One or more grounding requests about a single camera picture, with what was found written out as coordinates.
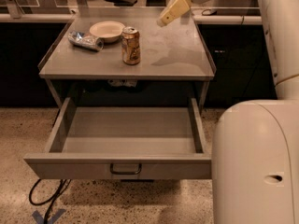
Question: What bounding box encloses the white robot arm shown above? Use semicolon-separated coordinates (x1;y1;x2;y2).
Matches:
157;0;299;224

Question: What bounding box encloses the orange soda can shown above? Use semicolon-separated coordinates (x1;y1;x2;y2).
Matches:
121;26;141;65

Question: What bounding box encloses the metal drawer handle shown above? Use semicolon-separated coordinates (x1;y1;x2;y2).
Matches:
110;163;142;175

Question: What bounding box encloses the black office chair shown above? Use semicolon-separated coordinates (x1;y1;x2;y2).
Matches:
105;0;137;7

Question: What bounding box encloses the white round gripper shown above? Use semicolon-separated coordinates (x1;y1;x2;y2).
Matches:
157;0;210;27

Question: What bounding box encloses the blue tape floor marker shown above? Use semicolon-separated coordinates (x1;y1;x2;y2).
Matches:
32;209;66;224

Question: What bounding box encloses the white bowl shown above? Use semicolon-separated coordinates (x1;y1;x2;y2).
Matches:
89;21;124;43

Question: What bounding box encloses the open grey top drawer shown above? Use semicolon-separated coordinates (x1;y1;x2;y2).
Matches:
24;98;211;180

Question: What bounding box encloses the grey metal cabinet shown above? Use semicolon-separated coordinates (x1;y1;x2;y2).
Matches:
39;7;215;107

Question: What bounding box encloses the black floor cable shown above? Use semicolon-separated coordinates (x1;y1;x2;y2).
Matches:
28;178;72;224

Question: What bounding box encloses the crumpled item under tabletop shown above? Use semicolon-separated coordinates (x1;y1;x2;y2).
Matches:
107;79;137;88

